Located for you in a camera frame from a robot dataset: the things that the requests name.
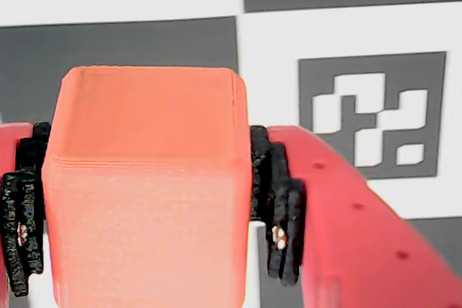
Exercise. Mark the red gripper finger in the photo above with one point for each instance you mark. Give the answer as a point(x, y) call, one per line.
point(361, 250)
point(21, 192)

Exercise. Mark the orange cube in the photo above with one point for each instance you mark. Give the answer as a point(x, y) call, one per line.
point(144, 196)

